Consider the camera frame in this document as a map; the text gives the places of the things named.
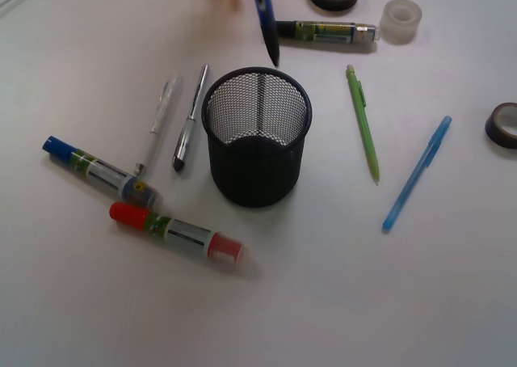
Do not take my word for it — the green mechanical pencil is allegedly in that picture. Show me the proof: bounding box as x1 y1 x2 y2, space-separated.
346 65 380 184

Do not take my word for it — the silver metal pen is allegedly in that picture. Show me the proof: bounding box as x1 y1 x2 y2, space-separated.
172 64 210 172

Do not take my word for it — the light blue ballpoint pen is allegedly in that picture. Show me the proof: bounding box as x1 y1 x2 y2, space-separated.
382 116 452 233

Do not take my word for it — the clear tape roll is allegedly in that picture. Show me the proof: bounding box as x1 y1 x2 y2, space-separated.
380 0 422 44

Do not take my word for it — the white clear ballpoint pen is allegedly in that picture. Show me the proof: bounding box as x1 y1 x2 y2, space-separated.
134 75 182 177

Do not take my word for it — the black mesh pen holder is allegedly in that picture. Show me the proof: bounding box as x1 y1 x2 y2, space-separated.
200 67 313 208

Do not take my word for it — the black cap marker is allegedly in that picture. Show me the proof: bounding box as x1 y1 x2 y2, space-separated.
276 21 380 45

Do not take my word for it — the red cap marker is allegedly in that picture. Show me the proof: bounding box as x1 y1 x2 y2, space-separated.
109 202 248 270

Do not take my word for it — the black tape roll right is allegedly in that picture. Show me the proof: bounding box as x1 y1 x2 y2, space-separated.
485 102 516 150

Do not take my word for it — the blue black ballpoint pen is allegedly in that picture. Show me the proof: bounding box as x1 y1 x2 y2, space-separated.
254 0 280 67

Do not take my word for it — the blue cap marker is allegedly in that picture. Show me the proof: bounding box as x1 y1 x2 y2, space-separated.
42 136 159 209

